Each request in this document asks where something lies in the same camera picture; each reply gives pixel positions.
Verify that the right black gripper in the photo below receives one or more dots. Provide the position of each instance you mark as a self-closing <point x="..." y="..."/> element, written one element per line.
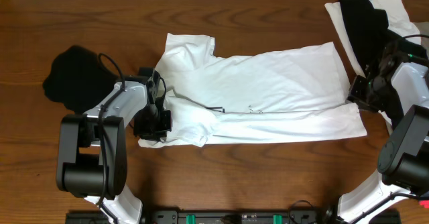
<point x="355" y="95"/>

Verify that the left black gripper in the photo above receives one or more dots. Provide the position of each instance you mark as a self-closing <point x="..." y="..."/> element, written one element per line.
<point x="161" y="133"/>

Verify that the white robot print t-shirt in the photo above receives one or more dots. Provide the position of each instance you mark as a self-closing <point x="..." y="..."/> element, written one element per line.
<point x="285" y="96"/>

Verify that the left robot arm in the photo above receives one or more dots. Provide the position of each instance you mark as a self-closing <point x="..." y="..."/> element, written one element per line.
<point x="92" y="156"/>

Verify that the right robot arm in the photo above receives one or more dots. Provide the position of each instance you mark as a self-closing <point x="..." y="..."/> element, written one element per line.
<point x="402" y="166"/>

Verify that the black t-shirt in pile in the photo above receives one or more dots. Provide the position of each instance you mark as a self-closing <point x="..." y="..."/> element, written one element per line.
<point x="379" y="51"/>

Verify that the white t-shirt in pile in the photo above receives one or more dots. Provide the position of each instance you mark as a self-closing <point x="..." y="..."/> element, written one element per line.
<point x="395" y="12"/>

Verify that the folded black garment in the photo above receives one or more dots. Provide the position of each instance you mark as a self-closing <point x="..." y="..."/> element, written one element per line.
<point x="78" y="80"/>

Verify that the red object at edge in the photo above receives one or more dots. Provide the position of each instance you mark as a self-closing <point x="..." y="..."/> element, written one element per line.
<point x="424" y="204"/>

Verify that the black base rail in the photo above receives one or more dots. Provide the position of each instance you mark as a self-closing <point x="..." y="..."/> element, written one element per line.
<point x="295" y="215"/>

